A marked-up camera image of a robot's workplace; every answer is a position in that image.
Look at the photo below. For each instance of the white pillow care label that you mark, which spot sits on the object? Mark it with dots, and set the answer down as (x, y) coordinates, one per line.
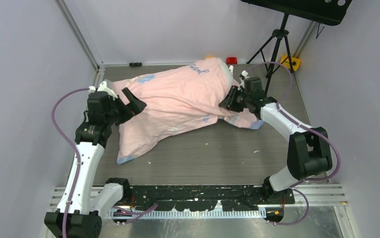
(231, 69)

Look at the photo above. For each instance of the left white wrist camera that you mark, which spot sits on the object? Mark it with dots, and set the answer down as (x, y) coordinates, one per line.
(104, 86)

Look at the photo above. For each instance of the red block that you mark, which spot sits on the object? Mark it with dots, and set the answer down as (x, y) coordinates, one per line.
(231, 60)

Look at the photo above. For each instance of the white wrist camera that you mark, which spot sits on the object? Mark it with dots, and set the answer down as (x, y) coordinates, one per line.
(243, 75)
(104, 86)

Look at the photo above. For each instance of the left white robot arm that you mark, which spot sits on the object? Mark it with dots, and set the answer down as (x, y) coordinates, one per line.
(77, 215)

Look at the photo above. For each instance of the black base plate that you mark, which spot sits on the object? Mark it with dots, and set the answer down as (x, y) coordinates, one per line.
(204, 197)

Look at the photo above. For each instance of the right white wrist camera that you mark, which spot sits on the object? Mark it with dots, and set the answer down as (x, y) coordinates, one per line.
(243, 75)

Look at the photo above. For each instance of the small black block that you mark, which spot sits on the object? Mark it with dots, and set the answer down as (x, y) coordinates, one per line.
(135, 64)

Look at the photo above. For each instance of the white pillow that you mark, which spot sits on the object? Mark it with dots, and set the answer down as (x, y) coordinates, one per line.
(224, 67)

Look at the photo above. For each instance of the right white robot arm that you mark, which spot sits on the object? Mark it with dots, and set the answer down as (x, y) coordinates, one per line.
(308, 148)

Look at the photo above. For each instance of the white slotted cable duct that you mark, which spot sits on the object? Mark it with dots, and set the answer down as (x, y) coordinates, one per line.
(216, 213)

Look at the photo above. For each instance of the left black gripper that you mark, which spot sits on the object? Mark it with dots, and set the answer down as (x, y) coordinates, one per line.
(135, 107)

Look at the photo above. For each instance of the yellow block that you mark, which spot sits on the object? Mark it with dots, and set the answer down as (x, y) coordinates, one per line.
(291, 63)

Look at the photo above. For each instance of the pink pillowcase with blue print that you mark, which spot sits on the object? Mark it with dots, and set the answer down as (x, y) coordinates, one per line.
(178, 101)

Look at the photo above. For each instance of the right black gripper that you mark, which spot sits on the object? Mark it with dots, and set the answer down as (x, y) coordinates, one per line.
(229, 101)

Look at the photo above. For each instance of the black overhead panel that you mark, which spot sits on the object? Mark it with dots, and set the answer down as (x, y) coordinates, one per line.
(329, 13)

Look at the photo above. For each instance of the black tripod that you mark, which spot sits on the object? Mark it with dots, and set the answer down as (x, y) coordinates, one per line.
(280, 34)

